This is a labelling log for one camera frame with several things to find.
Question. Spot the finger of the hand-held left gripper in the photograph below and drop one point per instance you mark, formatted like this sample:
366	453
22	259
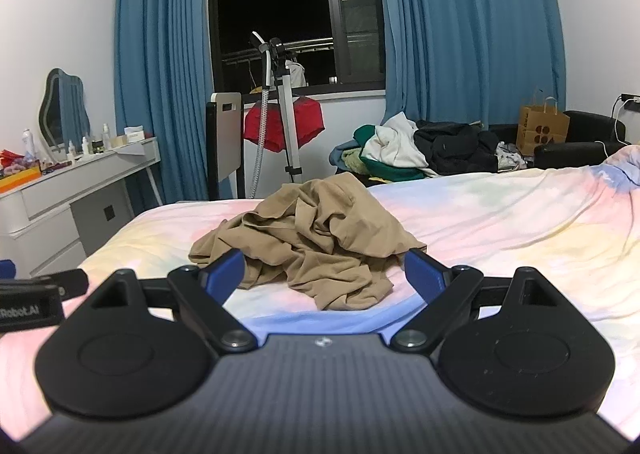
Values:
70	282

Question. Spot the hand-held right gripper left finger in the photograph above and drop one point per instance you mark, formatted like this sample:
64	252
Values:
226	275

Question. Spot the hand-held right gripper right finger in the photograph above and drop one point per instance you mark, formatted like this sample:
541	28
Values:
424	275

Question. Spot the tan garment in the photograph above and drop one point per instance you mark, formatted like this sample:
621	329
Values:
310	234

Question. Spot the white dresser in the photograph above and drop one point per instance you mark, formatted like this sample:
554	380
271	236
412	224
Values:
50	199

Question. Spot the pastel tie-dye bed sheet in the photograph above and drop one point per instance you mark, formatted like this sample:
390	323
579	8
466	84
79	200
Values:
500	234

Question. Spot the green garment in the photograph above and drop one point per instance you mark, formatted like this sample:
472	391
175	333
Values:
390	172

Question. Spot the beige panel black chair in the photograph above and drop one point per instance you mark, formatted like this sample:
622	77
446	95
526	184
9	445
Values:
225	143

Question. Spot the small white bottle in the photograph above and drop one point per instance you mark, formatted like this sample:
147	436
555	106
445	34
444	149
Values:
71	149
85	145

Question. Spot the white crumpled garment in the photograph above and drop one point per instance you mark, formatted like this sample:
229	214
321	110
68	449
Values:
390	141

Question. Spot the light blue garment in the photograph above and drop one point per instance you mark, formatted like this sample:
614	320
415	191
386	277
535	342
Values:
345	153

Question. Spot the patterned white cloth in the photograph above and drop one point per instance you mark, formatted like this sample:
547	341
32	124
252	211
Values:
510	156

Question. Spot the tall white bottle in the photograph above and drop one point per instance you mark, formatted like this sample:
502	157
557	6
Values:
106	137

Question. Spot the white tissue box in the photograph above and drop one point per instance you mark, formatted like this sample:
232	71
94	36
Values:
134	132

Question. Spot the wavy vanity mirror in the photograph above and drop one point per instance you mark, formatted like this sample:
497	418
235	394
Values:
62	108

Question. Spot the red garment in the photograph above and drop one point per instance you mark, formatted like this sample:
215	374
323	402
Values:
307	121

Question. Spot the standing garment steamer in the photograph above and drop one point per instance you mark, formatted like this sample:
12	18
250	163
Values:
287	108

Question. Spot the brown paper bag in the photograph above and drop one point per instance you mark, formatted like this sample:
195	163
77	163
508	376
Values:
542	131

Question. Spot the white hanging garment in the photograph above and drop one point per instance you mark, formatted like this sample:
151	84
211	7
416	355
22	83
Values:
298	74

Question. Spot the black sofa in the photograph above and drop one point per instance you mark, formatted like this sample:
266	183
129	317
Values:
585	133

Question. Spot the blue curtain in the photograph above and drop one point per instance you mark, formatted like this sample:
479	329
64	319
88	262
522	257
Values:
465	23
160	58

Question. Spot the wall socket with charger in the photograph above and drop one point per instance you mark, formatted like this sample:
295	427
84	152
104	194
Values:
631	101

